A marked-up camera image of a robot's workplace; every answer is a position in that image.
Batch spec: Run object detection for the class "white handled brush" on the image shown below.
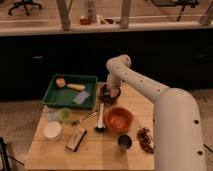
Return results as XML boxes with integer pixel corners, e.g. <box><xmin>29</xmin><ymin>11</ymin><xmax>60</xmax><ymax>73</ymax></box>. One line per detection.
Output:
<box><xmin>95</xmin><ymin>101</ymin><xmax>105</xmax><ymax>133</ymax></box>

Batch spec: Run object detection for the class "black office chair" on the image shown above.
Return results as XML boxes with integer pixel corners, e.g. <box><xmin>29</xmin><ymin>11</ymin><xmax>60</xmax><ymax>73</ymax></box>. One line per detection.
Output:
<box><xmin>8</xmin><ymin>0</ymin><xmax>43</xmax><ymax>16</ymax></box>

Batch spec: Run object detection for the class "blue sponge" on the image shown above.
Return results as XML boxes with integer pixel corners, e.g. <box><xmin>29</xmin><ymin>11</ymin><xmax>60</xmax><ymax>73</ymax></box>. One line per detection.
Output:
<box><xmin>73</xmin><ymin>91</ymin><xmax>90</xmax><ymax>104</ymax></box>

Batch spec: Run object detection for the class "clear plastic container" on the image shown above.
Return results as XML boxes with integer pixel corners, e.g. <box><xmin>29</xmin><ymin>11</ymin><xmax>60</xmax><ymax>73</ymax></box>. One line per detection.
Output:
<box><xmin>44</xmin><ymin>109</ymin><xmax>58</xmax><ymax>122</ymax></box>

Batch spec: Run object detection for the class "green plastic tray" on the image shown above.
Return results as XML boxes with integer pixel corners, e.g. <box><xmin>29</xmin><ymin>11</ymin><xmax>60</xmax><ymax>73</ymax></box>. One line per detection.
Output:
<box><xmin>42</xmin><ymin>74</ymin><xmax>98</xmax><ymax>110</ymax></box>

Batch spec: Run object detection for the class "red bowl on shelf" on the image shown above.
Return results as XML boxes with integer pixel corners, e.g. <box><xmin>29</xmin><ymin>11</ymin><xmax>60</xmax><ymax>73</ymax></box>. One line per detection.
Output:
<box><xmin>79</xmin><ymin>18</ymin><xmax>92</xmax><ymax>25</ymax></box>

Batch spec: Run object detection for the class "dark brown bowl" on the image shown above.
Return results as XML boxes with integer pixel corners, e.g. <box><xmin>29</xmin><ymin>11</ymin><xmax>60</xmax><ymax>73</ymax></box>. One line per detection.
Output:
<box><xmin>99</xmin><ymin>84</ymin><xmax>121</xmax><ymax>104</ymax></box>

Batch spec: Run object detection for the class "orange bowl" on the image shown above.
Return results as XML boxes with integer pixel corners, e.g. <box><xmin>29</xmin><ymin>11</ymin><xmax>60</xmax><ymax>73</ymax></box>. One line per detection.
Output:
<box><xmin>104</xmin><ymin>107</ymin><xmax>133</xmax><ymax>133</ymax></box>

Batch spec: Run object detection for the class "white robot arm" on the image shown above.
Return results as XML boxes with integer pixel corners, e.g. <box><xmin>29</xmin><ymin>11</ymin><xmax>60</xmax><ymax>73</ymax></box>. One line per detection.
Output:
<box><xmin>106</xmin><ymin>55</ymin><xmax>207</xmax><ymax>171</ymax></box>

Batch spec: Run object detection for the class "orange round fruit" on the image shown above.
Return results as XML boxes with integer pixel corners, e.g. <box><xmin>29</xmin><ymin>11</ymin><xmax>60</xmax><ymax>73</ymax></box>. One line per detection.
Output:
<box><xmin>55</xmin><ymin>78</ymin><xmax>66</xmax><ymax>88</ymax></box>

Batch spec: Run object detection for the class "bunch of dark grapes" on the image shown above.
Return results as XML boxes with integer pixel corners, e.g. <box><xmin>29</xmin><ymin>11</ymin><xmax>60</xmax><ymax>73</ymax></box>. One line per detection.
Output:
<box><xmin>137</xmin><ymin>127</ymin><xmax>154</xmax><ymax>154</ymax></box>

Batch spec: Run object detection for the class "small metal cup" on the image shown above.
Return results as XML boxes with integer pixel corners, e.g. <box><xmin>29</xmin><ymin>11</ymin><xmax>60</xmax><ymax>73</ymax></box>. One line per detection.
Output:
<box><xmin>118</xmin><ymin>135</ymin><xmax>132</xmax><ymax>151</ymax></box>

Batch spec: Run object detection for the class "green plastic cup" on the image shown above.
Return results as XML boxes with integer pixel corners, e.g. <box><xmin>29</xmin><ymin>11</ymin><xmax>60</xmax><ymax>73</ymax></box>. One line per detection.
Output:
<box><xmin>57</xmin><ymin>108</ymin><xmax>71</xmax><ymax>124</ymax></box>

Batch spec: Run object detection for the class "metal fork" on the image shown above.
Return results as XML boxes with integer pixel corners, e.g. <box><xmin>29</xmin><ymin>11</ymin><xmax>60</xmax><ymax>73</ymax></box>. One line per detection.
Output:
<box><xmin>70</xmin><ymin>110</ymin><xmax>99</xmax><ymax>126</ymax></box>

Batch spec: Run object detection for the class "brown rectangular box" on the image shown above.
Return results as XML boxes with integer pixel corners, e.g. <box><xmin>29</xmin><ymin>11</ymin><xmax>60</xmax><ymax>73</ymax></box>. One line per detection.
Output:
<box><xmin>66</xmin><ymin>127</ymin><xmax>87</xmax><ymax>152</ymax></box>

